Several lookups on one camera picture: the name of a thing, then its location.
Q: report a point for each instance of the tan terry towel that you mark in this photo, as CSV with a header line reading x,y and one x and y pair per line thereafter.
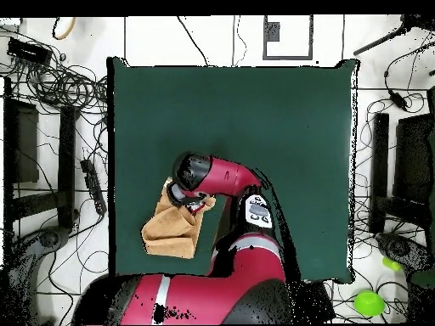
x,y
170,231

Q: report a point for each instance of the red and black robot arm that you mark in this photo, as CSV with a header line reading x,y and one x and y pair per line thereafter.
x,y
210,288

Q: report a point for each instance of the black power strip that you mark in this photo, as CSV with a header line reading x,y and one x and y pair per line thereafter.
x,y
93,186

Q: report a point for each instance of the dark green table cloth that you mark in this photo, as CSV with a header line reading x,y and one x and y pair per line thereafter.
x,y
289,136

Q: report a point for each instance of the bright green bowl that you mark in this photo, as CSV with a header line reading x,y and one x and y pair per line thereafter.
x,y
369,303

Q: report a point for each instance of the small green plastic cup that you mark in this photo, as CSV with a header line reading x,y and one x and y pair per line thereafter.
x,y
390,264

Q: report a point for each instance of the person's foot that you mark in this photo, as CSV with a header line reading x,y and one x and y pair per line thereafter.
x,y
69,32

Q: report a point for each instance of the black power adapter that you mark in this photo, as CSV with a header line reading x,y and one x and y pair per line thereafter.
x,y
397,99

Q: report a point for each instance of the black electronics box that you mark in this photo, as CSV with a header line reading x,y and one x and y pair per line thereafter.
x,y
29,51

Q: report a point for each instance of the dark green bin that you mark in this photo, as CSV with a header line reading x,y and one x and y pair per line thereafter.
x,y
423,278

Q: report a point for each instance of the black tripod leg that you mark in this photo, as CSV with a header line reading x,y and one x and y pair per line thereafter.
x,y
380,40

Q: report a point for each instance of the black upright post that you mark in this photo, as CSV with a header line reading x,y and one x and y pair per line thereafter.
x,y
66,166
379,169

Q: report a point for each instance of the grey pedestal leg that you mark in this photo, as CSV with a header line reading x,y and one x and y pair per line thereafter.
x,y
51,238
401,248

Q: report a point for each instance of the grey square floor frame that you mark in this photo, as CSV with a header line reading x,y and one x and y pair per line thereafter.
x,y
288,58

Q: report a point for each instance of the black shelf frame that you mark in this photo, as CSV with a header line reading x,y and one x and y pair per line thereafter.
x,y
27,146
413,159

